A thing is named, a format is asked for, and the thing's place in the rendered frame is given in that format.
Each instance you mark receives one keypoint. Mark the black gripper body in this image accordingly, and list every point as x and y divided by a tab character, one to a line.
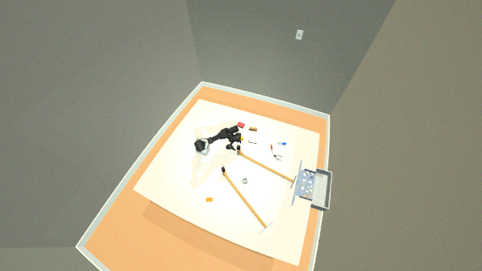
229	146

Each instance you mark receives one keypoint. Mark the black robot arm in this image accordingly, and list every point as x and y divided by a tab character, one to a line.
223	134

